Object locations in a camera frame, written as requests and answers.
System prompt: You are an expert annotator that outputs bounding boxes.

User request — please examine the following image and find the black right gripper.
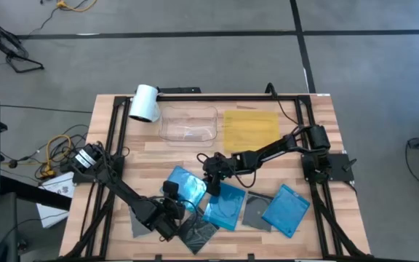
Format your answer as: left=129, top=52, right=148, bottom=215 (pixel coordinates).
left=201, top=151, right=239, bottom=197

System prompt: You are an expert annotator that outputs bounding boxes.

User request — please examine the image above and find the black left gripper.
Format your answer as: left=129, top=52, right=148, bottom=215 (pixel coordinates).
left=150, top=180, right=188, bottom=242

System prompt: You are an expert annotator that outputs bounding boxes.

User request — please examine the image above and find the blue jewel case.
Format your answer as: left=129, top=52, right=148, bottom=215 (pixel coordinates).
left=160, top=165, right=208, bottom=213
left=260, top=183, right=311, bottom=239
left=201, top=181, right=247, bottom=232

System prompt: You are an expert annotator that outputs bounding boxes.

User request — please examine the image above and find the clear jewel case black tray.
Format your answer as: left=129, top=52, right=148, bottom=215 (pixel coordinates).
left=241, top=191, right=274, bottom=233
left=176, top=207, right=220, bottom=255
left=128, top=206, right=153, bottom=239

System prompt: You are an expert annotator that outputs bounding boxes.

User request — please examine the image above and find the clear plastic bin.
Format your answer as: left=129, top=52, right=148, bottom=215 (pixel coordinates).
left=158, top=106, right=219, bottom=148

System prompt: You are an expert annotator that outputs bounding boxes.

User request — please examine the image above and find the yellow plastic bin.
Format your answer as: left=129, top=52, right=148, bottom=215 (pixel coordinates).
left=223, top=110, right=281, bottom=155

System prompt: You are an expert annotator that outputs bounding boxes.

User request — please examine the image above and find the white cylindrical lamp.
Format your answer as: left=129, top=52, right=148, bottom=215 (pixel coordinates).
left=128, top=84, right=162, bottom=123

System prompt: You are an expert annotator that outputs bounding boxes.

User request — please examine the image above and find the white cardboard box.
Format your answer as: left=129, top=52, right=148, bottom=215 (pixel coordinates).
left=36, top=171, right=76, bottom=229

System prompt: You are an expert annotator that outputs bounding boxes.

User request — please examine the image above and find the black beam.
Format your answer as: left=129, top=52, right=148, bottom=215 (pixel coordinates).
left=0, top=175, right=73, bottom=212

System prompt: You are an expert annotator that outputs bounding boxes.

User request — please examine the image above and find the black folding stand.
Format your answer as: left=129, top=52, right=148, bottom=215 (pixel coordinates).
left=0, top=9, right=45, bottom=74

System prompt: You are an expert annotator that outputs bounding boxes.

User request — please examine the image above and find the black aluminium table frame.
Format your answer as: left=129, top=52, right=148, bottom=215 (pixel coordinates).
left=60, top=93, right=370, bottom=262

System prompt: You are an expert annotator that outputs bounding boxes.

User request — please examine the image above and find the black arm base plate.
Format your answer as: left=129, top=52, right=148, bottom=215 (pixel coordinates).
left=71, top=156, right=126, bottom=185
left=301, top=152, right=356, bottom=183

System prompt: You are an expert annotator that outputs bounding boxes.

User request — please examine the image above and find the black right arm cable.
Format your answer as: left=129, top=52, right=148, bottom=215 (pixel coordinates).
left=265, top=82, right=301, bottom=128

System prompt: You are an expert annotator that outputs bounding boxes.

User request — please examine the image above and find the yellow cable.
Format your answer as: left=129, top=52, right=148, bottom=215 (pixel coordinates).
left=55, top=0, right=98, bottom=12
left=41, top=134, right=73, bottom=179

